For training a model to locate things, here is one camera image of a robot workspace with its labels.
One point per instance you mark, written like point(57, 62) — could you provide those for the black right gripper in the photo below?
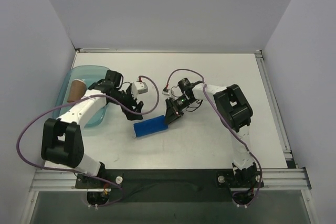
point(171, 108)

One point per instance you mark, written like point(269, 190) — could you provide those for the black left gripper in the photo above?
point(130, 104)

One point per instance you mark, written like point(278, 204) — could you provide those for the blue microfibre towel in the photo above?
point(150, 126)

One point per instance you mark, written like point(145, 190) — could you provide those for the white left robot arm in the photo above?
point(62, 137)

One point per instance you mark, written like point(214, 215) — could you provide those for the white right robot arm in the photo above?
point(235, 113)

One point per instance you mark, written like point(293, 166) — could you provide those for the translucent blue plastic tray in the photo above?
point(88, 74)

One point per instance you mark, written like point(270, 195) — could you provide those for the rolled brown towel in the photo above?
point(77, 90)

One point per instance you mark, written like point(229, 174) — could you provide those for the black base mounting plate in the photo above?
point(171, 186)

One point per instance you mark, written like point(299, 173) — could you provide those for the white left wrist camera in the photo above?
point(138, 88)

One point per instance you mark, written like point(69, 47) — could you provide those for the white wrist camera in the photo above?
point(138, 88)
point(166, 92)

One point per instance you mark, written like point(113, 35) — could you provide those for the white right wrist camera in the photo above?
point(166, 92)

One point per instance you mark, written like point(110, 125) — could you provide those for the front aluminium frame rail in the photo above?
point(273, 179)

